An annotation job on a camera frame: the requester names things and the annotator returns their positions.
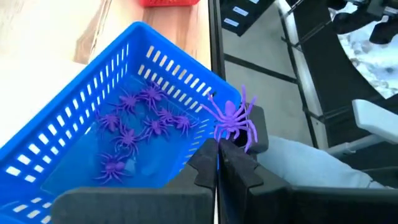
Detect white stand rail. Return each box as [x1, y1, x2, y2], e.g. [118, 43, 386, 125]
[275, 0, 329, 150]

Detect person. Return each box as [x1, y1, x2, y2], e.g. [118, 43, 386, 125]
[256, 9, 398, 190]

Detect black box white labels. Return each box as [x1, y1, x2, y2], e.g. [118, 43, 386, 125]
[219, 0, 276, 37]

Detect light grey padded armrest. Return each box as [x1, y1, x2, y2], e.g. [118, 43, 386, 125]
[352, 98, 398, 146]

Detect blue plastic basket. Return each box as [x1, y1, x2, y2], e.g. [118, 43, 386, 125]
[0, 21, 243, 224]

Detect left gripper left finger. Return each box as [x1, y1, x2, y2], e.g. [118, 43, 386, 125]
[51, 138, 219, 224]

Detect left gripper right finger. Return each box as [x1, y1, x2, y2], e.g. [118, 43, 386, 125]
[218, 138, 398, 224]

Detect red plastic basket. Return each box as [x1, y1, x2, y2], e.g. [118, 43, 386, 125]
[139, 0, 201, 7]

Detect black aluminium table frame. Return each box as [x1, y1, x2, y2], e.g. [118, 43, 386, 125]
[207, 0, 227, 81]

